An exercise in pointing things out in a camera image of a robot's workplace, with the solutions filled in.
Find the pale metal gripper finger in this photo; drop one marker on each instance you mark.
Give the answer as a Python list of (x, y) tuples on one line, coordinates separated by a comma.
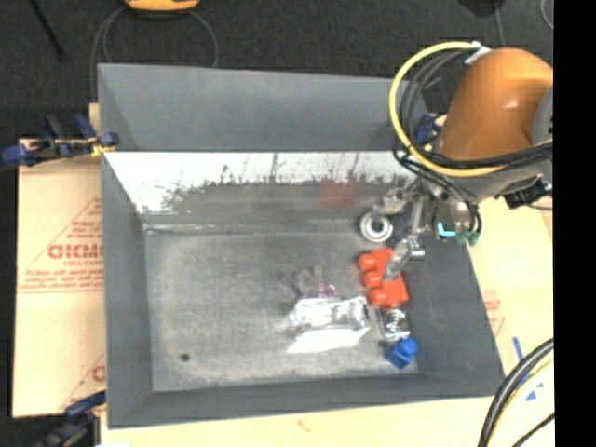
[(387, 204), (396, 261)]

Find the orange toy brick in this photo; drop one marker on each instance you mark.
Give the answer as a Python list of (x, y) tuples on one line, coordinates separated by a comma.
[(379, 282)]

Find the small shiny metal part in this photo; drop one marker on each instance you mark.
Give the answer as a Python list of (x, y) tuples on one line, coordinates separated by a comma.
[(395, 322)]

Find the clear glass thing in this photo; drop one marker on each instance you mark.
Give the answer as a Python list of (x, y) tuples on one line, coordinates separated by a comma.
[(313, 282)]

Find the blue toy brick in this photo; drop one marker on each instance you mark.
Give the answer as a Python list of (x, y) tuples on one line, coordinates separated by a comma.
[(401, 352)]

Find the grey metal bin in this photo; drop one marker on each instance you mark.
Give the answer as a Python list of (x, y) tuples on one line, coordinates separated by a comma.
[(242, 296)]

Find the brown cardboard board, red print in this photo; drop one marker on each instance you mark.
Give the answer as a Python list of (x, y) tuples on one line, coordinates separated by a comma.
[(58, 273)]

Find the black cylinder on white bracket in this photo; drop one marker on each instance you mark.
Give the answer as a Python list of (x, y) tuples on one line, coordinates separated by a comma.
[(524, 196)]

